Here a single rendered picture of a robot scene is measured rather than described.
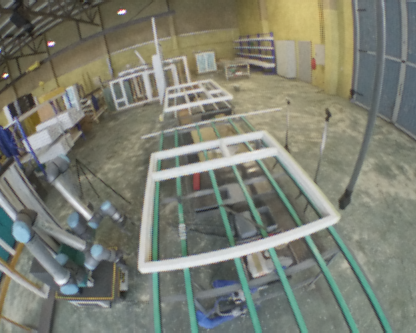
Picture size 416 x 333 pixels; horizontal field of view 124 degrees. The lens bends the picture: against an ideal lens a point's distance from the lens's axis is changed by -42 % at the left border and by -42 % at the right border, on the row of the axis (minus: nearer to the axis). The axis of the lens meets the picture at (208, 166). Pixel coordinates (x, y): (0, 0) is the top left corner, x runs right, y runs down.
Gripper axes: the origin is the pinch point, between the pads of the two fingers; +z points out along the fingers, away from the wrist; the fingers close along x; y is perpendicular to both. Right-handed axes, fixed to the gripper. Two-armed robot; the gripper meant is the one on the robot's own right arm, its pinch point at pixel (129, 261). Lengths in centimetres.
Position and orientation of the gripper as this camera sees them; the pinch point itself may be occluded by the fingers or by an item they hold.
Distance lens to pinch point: 163.8
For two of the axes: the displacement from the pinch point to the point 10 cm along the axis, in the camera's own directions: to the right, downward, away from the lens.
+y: -8.0, 6.0, 0.6
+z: 4.6, 5.4, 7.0
